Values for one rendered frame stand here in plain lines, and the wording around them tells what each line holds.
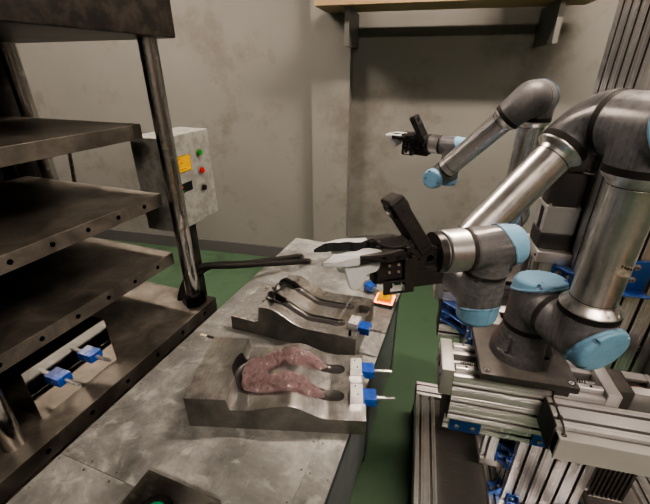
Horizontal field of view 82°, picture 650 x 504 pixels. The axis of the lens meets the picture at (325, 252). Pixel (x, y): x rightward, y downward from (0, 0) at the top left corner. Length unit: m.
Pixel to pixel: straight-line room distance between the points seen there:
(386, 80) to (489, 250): 2.61
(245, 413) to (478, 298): 0.71
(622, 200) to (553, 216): 0.40
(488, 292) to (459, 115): 2.57
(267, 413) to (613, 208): 0.92
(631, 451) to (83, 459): 1.32
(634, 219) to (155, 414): 1.25
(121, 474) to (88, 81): 3.68
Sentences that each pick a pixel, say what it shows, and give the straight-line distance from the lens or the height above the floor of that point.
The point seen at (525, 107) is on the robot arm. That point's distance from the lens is 1.39.
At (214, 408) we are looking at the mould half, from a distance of 1.16.
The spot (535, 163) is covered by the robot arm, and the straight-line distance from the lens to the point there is 0.86.
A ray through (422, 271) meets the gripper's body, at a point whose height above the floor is 1.41.
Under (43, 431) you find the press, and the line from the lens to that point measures 1.43.
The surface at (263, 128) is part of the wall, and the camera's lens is 3.46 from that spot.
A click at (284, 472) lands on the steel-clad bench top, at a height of 0.80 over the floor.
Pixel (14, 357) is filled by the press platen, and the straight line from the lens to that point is 1.35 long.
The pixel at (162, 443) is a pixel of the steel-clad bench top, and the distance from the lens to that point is 1.23.
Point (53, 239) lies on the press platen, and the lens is 1.32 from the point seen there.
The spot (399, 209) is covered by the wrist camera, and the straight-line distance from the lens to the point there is 0.59.
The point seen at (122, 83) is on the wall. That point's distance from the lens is 4.12.
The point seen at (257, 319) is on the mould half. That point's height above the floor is 0.86.
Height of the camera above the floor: 1.72
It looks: 26 degrees down
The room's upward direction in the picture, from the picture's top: straight up
